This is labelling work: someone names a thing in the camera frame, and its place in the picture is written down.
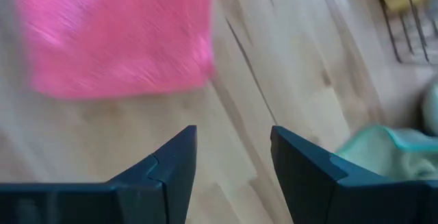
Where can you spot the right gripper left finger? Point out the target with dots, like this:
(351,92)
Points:
(154,189)

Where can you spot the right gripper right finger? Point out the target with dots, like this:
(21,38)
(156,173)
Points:
(315,189)

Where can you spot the pale mint green towel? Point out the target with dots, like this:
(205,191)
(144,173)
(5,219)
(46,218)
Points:
(386,155)

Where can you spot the pink microfiber towel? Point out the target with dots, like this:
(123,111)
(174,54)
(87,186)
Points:
(113,35)

